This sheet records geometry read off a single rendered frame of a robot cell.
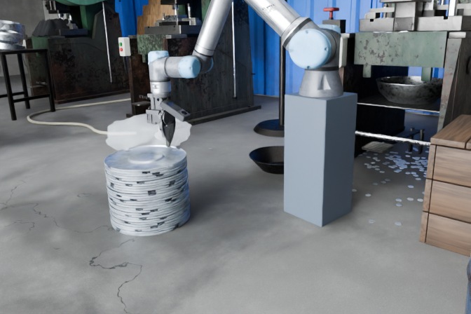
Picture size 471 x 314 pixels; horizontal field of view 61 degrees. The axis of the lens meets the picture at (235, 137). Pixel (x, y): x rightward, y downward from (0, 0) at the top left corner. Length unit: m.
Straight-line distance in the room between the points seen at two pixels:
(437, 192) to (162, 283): 0.86
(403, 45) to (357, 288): 1.11
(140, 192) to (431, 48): 1.29
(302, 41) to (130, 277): 0.84
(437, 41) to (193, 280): 1.33
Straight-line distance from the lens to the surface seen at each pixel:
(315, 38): 1.22
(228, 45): 3.20
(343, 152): 1.45
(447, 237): 1.42
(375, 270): 1.27
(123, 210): 1.43
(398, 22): 1.98
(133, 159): 1.46
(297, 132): 1.41
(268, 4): 1.28
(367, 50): 1.97
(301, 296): 1.14
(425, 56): 1.88
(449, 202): 1.37
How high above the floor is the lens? 0.68
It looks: 15 degrees down
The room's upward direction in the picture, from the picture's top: 1 degrees counter-clockwise
